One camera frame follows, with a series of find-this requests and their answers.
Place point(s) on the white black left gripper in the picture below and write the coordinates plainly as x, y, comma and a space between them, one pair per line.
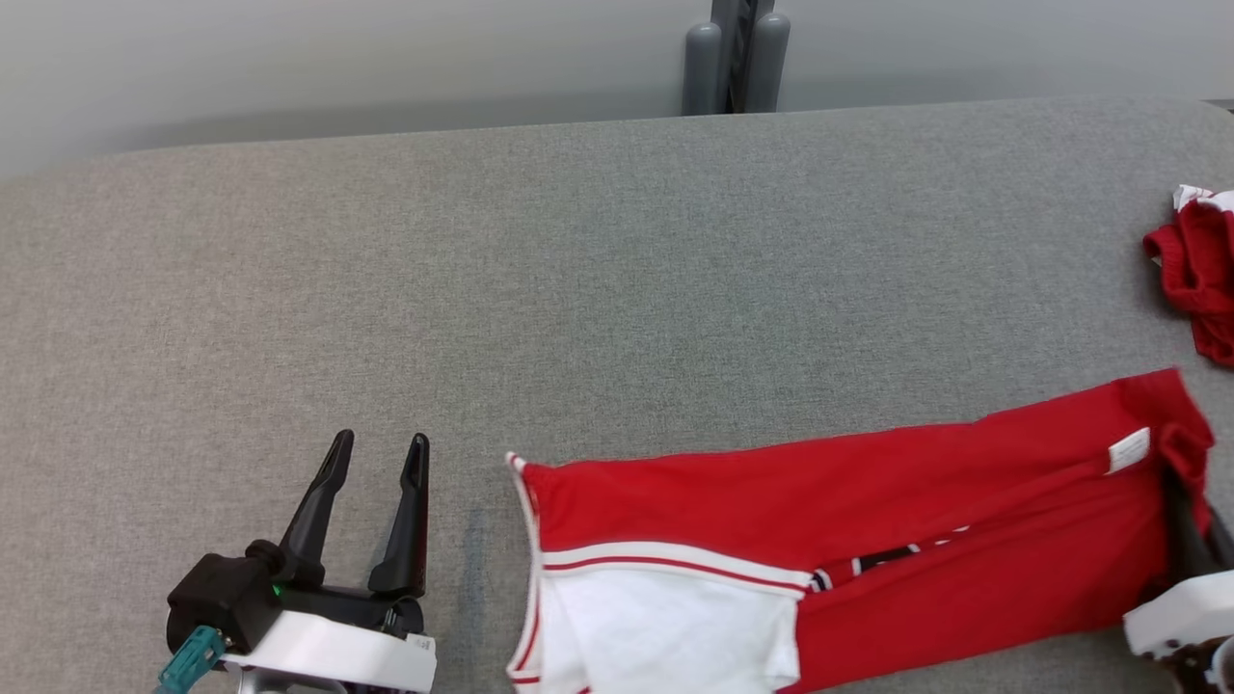
337, 651

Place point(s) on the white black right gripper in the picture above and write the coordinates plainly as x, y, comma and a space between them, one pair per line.
1186, 617

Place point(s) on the red white striped jersey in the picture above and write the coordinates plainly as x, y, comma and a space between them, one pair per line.
868, 501

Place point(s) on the crumpled red garment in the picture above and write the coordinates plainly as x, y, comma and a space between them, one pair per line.
1200, 280

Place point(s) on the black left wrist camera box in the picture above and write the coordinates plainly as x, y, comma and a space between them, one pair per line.
222, 598

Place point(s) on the teal left camera connector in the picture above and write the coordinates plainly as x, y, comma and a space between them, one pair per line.
193, 660

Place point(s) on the grey metal stand post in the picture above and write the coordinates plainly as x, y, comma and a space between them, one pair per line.
702, 67

